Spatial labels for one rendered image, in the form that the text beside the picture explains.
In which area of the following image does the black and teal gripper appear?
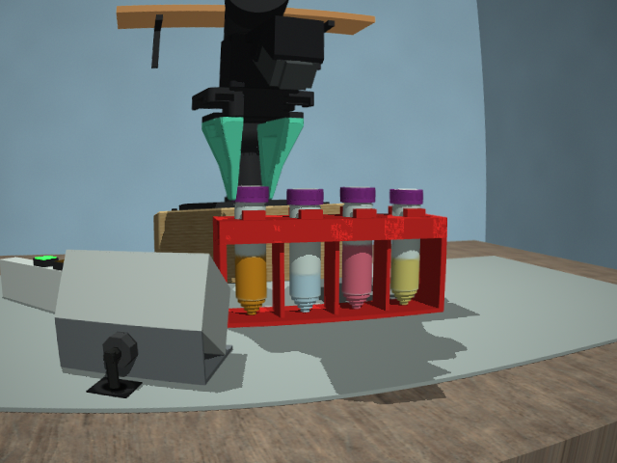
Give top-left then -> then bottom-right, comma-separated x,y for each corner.
192,87 -> 314,201

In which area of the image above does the purple screw cap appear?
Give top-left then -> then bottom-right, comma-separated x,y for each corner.
232,186 -> 269,203
286,188 -> 324,205
389,189 -> 423,204
340,187 -> 376,203

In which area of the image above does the pale grey flat mat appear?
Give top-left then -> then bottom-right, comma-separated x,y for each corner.
0,256 -> 617,413

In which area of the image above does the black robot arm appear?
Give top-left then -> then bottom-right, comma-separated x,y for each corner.
219,0 -> 324,186

